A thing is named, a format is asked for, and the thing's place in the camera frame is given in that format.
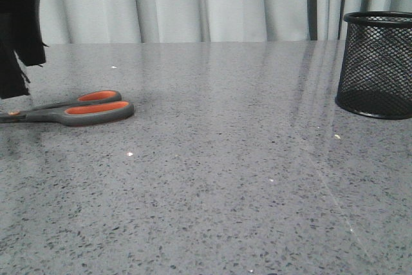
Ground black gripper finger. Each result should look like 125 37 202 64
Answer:
1 13 30 99
12 0 46 66

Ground grey orange handled scissors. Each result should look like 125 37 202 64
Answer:
1 90 135 126

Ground black mesh metal bucket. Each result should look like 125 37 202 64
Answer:
335 11 411 120

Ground grey pleated curtain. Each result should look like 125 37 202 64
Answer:
40 0 411 44

